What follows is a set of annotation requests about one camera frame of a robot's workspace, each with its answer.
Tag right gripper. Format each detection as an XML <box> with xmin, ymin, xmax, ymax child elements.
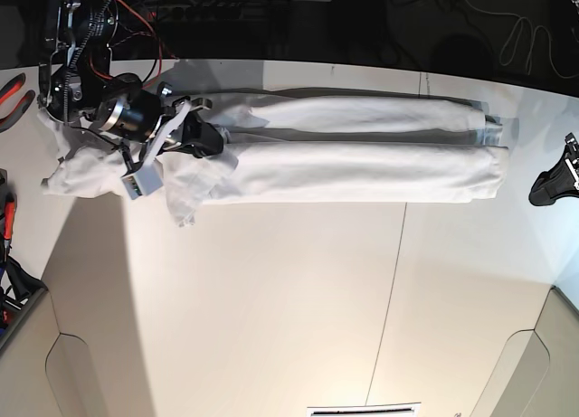
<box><xmin>95</xmin><ymin>81</ymin><xmax>224</xmax><ymax>158</ymax></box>

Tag white t-shirt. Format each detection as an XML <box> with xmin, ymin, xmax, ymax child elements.
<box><xmin>38</xmin><ymin>90</ymin><xmax>511</xmax><ymax>229</ymax></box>

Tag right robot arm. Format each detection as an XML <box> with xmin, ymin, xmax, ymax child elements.
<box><xmin>38</xmin><ymin>0</ymin><xmax>225</xmax><ymax>170</ymax></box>

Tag black power strip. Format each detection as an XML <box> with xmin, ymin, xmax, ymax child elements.
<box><xmin>149</xmin><ymin>4</ymin><xmax>242</xmax><ymax>22</ymax></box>

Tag orange grey pliers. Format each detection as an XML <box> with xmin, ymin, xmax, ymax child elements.
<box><xmin>1</xmin><ymin>72</ymin><xmax>35</xmax><ymax>133</ymax></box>

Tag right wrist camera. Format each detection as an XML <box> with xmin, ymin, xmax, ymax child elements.
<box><xmin>121</xmin><ymin>166</ymin><xmax>163</xmax><ymax>200</ymax></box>

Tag left braided cable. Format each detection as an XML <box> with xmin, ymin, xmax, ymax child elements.
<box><xmin>62</xmin><ymin>0</ymin><xmax>126</xmax><ymax>119</ymax></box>

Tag white cable on floor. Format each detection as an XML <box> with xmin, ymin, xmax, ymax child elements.
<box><xmin>445</xmin><ymin>0</ymin><xmax>579</xmax><ymax>80</ymax></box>

